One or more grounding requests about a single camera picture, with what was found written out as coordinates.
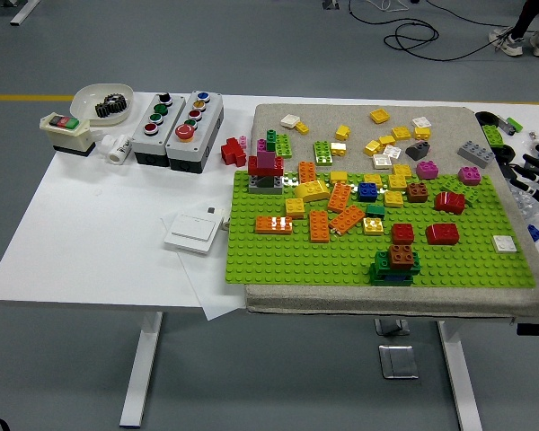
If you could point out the light grey long brick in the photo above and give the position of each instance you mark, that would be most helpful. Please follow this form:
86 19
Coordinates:
476 155

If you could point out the red square brick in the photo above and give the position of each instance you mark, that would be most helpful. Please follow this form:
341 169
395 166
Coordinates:
403 233

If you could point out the brown square brick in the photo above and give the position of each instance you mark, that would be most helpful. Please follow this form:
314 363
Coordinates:
417 192
402 257

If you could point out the dark green long brick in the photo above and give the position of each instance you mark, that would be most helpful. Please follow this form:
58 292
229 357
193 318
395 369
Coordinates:
382 261
375 278

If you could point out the small yellow brick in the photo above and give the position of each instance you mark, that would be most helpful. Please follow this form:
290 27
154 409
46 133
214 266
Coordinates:
302 128

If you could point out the white tile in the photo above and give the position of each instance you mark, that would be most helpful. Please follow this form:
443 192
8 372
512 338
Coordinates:
392 152
504 243
289 121
382 161
421 122

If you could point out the lime green long brick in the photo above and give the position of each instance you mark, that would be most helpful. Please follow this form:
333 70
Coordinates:
493 135
284 146
451 183
323 152

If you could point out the small blue brick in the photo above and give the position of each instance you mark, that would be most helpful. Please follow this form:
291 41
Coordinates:
535 232

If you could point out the pink square brick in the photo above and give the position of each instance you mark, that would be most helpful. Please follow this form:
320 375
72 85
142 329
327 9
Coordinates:
427 170
469 175

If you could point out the yellow square brick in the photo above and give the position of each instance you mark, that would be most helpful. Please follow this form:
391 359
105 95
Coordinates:
373 147
373 226
402 170
397 182
338 177
386 141
342 133
392 198
380 116
339 149
373 179
400 133
295 208
423 133

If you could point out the dark grey sloped brick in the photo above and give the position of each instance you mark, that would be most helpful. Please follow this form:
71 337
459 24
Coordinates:
417 152

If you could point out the small dark green brick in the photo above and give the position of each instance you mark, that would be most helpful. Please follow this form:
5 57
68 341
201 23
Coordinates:
374 210

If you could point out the blue square brick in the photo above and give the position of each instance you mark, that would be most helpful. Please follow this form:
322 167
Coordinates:
368 191
397 279

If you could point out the orange long brick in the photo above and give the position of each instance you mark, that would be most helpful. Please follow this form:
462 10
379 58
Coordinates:
319 226
339 197
265 225
307 171
347 220

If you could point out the yellow curved brick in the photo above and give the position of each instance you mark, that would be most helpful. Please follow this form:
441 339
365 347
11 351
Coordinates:
312 190

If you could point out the multicolour brick tower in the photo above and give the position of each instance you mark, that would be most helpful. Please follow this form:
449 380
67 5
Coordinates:
265 167

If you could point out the small pink brick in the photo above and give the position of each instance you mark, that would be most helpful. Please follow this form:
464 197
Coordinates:
243 143

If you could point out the red cross-shaped brick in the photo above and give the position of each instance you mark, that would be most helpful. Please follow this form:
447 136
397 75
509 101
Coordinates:
232 153

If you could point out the clear bag of screws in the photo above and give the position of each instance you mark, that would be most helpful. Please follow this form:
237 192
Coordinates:
527 204

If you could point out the black flat part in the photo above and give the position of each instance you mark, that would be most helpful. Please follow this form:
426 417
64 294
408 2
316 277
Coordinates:
509 171

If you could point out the silver tool green tip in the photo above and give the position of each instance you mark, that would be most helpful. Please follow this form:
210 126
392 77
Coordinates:
505 123

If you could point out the background person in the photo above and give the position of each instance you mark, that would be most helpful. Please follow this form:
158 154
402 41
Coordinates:
512 45

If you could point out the black table control panel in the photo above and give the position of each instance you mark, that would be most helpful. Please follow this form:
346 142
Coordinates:
536 329

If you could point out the grey-brown foam mat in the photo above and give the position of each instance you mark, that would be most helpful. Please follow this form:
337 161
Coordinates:
431 301

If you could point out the white table leg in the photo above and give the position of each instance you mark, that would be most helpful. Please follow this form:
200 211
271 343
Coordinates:
139 368
460 381

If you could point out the metal floor plate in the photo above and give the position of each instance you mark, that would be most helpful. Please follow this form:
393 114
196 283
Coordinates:
397 361

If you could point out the lime green studded baseplate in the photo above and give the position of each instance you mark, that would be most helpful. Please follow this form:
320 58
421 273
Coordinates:
296 260

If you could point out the metal stand foot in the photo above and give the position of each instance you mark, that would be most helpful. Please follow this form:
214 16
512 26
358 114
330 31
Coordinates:
330 4

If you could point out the grey emergency stop box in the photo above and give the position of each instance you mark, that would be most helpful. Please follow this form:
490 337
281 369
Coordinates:
193 150

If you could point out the white paper sheet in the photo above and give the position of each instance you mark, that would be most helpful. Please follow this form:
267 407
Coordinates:
211 292

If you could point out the grey four-button control box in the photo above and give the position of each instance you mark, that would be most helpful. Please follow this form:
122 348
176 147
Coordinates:
146 141

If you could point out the white pipe fitting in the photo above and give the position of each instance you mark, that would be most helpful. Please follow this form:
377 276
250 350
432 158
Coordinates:
119 152

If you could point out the black metal gear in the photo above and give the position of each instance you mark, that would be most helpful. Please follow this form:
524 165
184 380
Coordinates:
112 107

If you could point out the white plastic bowl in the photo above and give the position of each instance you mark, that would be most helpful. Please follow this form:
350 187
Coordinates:
83 101

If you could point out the white table foot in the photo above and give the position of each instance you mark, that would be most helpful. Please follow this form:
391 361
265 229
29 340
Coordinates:
24 12

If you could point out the metal table bracket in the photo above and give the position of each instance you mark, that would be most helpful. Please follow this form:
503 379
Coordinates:
391 328

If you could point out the white wall switch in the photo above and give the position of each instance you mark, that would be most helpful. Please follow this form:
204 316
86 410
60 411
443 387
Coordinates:
191 233

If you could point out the cream red-green switch box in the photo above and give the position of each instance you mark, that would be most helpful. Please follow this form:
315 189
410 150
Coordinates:
67 137

